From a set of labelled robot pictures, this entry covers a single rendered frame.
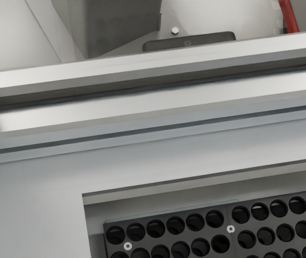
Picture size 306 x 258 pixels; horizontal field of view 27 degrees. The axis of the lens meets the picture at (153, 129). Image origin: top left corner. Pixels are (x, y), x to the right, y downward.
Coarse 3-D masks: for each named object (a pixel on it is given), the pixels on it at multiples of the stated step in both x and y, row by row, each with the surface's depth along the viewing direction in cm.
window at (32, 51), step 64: (0, 0) 28; (64, 0) 29; (128, 0) 30; (192, 0) 31; (256, 0) 32; (0, 64) 33; (64, 64) 35; (128, 64) 36; (192, 64) 37; (256, 64) 39
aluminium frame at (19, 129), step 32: (288, 64) 40; (64, 96) 38; (96, 96) 38; (128, 96) 39; (160, 96) 39; (192, 96) 39; (224, 96) 39; (256, 96) 39; (288, 96) 40; (0, 128) 37; (32, 128) 38; (64, 128) 38; (96, 128) 39; (128, 128) 40; (160, 128) 41; (192, 128) 42; (224, 128) 43; (0, 160) 40
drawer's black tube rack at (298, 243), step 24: (216, 216) 48; (240, 216) 49; (264, 216) 49; (120, 240) 48; (168, 240) 45; (192, 240) 45; (216, 240) 48; (240, 240) 48; (264, 240) 48; (288, 240) 49
